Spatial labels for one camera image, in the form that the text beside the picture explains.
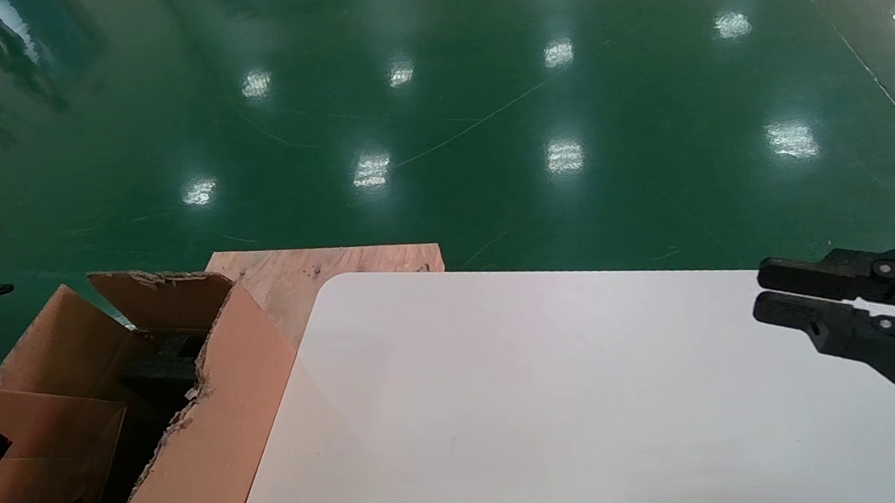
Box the large open cardboard box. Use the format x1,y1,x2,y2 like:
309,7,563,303
0,255,312,503

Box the small cardboard box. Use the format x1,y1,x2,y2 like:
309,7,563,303
0,375,136,503

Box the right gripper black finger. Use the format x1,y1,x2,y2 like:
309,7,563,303
755,239,895,332
751,281,895,451

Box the plywood board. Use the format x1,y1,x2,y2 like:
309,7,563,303
203,232,453,358

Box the black foam block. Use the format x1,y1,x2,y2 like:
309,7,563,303
116,328,210,406

